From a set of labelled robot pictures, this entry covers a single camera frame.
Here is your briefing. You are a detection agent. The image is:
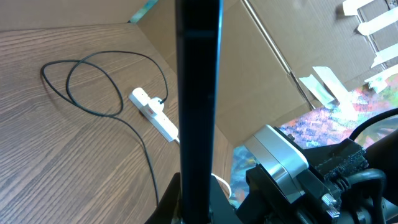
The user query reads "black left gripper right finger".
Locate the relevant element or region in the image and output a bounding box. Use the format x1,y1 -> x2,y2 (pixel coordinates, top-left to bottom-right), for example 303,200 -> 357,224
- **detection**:
210,176 -> 242,224

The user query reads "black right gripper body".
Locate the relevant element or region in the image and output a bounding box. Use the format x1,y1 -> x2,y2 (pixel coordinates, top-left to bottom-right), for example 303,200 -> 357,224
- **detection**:
236,139 -> 387,223

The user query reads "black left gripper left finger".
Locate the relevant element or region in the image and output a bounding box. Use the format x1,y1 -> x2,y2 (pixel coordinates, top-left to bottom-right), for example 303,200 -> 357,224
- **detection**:
145,172 -> 181,224

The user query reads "black USB charging cable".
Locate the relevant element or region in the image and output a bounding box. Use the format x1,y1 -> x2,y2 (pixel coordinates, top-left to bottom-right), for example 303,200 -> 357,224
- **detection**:
40,50 -> 169,206

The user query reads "blue Galaxy smartphone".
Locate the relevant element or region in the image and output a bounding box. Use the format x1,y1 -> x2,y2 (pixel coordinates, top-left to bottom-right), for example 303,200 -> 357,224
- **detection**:
175,0 -> 223,223

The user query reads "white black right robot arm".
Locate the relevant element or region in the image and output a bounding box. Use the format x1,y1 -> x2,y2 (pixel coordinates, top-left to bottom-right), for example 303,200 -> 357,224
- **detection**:
236,109 -> 397,223

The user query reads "white charger plug adapter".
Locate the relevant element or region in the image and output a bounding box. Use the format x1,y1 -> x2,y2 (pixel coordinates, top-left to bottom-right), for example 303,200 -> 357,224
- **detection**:
145,97 -> 164,117

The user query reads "white power strip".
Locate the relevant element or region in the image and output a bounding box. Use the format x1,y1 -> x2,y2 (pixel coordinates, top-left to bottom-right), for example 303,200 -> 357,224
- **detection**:
129,88 -> 180,144

